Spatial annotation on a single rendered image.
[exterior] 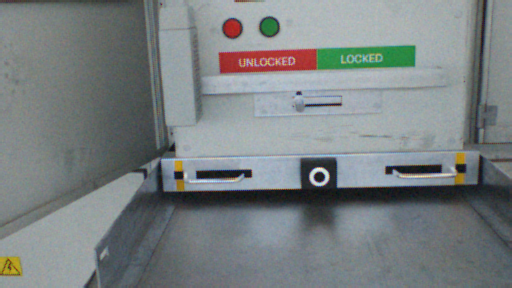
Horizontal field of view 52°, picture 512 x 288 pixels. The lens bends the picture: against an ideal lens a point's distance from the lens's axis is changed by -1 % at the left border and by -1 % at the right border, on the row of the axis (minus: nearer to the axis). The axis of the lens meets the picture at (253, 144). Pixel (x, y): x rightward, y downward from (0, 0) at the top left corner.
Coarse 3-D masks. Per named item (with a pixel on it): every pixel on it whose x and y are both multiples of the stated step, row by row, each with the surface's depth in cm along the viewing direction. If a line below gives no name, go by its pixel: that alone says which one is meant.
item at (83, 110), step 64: (0, 0) 81; (64, 0) 96; (128, 0) 114; (0, 64) 84; (64, 64) 97; (128, 64) 116; (0, 128) 85; (64, 128) 98; (128, 128) 117; (0, 192) 85; (64, 192) 99
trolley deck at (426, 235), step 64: (192, 192) 98; (256, 192) 97; (320, 192) 95; (384, 192) 94; (448, 192) 93; (192, 256) 73; (256, 256) 72; (320, 256) 72; (384, 256) 71; (448, 256) 70
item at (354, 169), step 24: (168, 168) 92; (216, 168) 92; (240, 168) 92; (264, 168) 91; (288, 168) 91; (360, 168) 91; (384, 168) 90; (408, 168) 90; (432, 168) 90; (456, 168) 90
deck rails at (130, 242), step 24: (480, 168) 90; (144, 192) 83; (168, 192) 98; (480, 192) 90; (504, 192) 80; (120, 216) 70; (144, 216) 82; (168, 216) 86; (480, 216) 82; (504, 216) 81; (120, 240) 70; (144, 240) 78; (504, 240) 73; (96, 264) 61; (120, 264) 70; (144, 264) 71
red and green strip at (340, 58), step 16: (320, 48) 87; (336, 48) 87; (352, 48) 87; (368, 48) 86; (384, 48) 86; (400, 48) 86; (224, 64) 88; (240, 64) 88; (256, 64) 88; (272, 64) 88; (288, 64) 88; (304, 64) 88; (320, 64) 87; (336, 64) 87; (352, 64) 87; (368, 64) 87; (384, 64) 87; (400, 64) 87
